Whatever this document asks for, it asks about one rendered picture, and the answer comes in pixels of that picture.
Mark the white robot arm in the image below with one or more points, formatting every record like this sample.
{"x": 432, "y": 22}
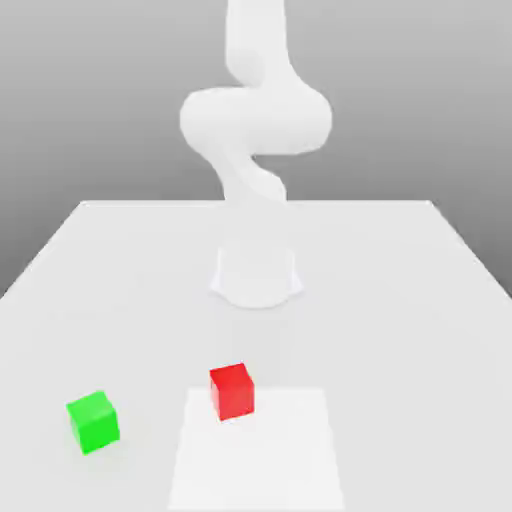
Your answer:
{"x": 256, "y": 120}

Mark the small red cube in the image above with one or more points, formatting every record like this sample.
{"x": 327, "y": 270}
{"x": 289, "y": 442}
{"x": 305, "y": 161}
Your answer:
{"x": 232, "y": 394}

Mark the small green cube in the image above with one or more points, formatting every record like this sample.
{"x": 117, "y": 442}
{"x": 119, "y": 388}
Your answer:
{"x": 94, "y": 424}

